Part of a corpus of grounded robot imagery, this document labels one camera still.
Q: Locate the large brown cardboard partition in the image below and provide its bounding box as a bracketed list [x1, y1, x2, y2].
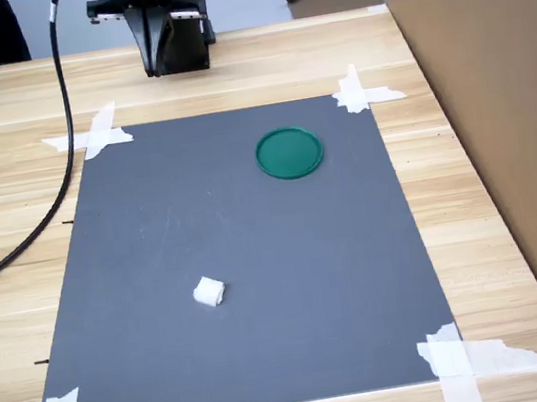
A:
[384, 0, 537, 376]

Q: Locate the round green lid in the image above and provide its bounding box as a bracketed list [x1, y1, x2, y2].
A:
[251, 122, 328, 187]

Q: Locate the thick black camera cable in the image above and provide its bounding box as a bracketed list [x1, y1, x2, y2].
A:
[0, 0, 156, 293]

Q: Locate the dark grey mat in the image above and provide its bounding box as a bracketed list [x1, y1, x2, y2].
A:
[1, 79, 471, 402]

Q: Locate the small white plastic terminal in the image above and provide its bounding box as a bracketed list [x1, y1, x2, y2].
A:
[190, 273, 229, 311]

